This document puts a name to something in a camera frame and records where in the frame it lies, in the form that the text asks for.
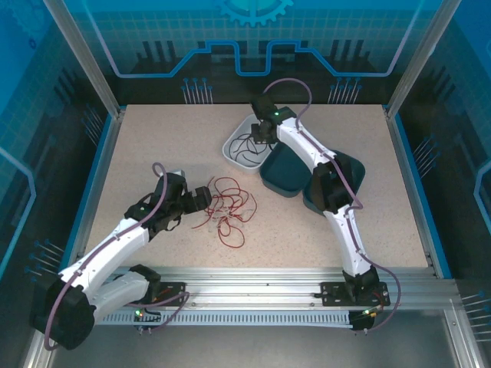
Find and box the white slotted cable duct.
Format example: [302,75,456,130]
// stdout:
[94,309,356,327]

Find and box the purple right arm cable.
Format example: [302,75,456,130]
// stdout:
[262,77,402,334]

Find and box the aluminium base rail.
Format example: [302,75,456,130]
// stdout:
[94,266,458,310]

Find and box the aluminium floor frame rail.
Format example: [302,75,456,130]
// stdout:
[444,308,485,368]
[22,343,54,368]

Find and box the black connector block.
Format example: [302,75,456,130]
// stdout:
[132,306,163,335]
[351,306,384,334]

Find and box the thin black cable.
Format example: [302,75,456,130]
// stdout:
[233,143,269,169]
[239,132,269,154]
[228,133,252,158]

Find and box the dark teal plastic tray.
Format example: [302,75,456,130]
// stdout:
[259,142,324,199]
[302,150,366,215]

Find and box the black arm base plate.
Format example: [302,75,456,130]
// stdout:
[320,281,391,307]
[151,281,187,307]

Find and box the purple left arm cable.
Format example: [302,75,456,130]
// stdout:
[43,162,192,350]

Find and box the aluminium frame post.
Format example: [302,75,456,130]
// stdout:
[385,0,461,118]
[41,0,126,118]

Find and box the white plastic tray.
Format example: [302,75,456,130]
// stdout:
[221,113,277,176]

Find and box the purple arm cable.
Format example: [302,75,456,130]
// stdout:
[43,162,192,350]
[262,77,402,334]

